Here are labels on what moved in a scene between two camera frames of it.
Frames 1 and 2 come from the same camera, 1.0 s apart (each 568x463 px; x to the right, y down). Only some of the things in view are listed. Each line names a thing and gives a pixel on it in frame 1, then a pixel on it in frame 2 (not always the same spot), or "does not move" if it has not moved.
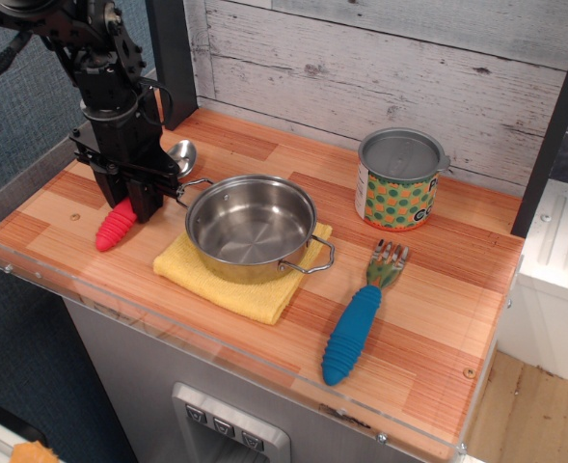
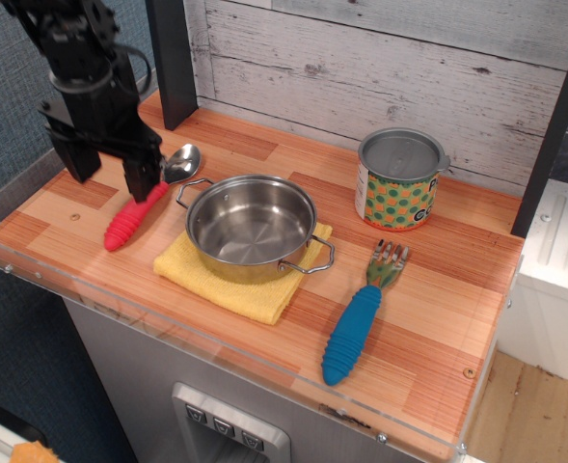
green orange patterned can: (397, 177) does not move
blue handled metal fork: (358, 313) does not move
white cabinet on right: (548, 320) does not move
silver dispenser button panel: (208, 428) does not move
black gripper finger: (113, 183) → (83, 162)
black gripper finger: (145, 200) → (143, 174)
